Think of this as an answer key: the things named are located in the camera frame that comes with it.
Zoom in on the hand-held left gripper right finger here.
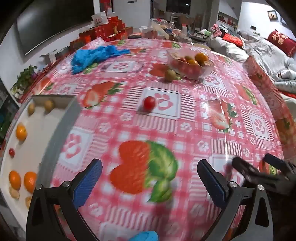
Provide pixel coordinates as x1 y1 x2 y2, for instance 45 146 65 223
196 159 274 241

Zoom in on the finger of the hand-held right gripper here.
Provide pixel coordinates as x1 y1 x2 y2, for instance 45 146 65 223
264 153 292 173
231 156 281 188

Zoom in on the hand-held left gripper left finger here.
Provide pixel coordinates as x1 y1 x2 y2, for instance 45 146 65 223
26 158 103 241

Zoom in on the white shallow tray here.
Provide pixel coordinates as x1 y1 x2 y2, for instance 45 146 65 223
0 95 82 234

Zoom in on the person's left hand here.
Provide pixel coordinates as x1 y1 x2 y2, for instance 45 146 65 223
132 230 159 241

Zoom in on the strawberry printed pink tablecloth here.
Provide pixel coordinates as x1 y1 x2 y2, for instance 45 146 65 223
20 37 292 241

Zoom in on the white quilt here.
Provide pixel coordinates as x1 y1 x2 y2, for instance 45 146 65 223
273 57 296 93

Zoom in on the clear glass bowl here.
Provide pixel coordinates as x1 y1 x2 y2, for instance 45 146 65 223
167 48 214 79

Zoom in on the dark glass display cabinet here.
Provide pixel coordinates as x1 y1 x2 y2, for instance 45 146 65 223
0 76 20 144

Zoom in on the grey sofa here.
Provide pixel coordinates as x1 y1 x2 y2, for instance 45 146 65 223
208 28 296 105

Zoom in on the red embroidered pillow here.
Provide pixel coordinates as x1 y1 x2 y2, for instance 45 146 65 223
266 30 296 57

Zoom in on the green potted plant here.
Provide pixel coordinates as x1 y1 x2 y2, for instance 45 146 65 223
10 65 38 98

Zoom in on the pile of blue rubber gloves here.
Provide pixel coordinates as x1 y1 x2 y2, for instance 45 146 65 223
71 45 131 75

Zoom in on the white open cardboard box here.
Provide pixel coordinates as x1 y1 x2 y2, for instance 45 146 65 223
40 50 61 64

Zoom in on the pile of clothes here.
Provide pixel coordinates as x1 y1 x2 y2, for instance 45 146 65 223
209 23 229 36

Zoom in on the stack of red gift boxes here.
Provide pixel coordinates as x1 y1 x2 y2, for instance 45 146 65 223
69 16 134 50

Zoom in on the white bag with red print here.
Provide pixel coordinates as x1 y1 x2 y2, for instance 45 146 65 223
92 13 109 26

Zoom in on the black curved television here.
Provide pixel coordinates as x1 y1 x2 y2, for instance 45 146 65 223
17 0 97 56

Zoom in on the clear plastic bag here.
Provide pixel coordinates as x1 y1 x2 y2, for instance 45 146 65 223
149 19 176 39

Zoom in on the dark window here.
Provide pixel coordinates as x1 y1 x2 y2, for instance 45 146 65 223
166 0 192 13

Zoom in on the wide red wall picture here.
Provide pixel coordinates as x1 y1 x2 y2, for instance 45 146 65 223
218 11 238 26

